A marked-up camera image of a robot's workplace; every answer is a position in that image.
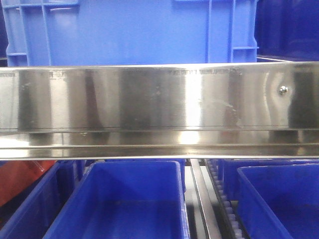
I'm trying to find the large blue upper crate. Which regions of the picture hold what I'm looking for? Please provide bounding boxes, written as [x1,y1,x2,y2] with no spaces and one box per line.
[1,0,258,66]

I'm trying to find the blue centre bin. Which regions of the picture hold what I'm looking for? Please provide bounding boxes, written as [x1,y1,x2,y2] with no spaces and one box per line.
[45,160,190,239]

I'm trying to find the dark blue upper right crate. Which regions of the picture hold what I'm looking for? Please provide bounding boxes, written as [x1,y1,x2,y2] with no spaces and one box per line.
[255,0,319,61]

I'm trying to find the blue rear right bin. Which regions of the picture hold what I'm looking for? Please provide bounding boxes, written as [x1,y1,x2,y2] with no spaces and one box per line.
[217,159,319,201]

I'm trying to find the steel roller track divider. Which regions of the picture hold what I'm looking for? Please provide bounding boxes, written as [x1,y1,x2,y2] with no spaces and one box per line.
[190,158,222,239]

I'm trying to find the shelf rail bolt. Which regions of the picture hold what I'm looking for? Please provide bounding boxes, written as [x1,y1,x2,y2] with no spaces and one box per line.
[278,86,289,96]

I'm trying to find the steel upper shelf rail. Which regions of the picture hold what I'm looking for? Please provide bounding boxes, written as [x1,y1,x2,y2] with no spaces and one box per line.
[0,62,319,160]

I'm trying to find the blue bin with red bag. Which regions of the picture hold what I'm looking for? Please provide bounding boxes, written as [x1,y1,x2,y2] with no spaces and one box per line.
[0,160,85,239]

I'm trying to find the red plastic bag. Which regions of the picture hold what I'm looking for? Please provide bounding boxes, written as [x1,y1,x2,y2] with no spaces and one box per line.
[0,160,56,206]

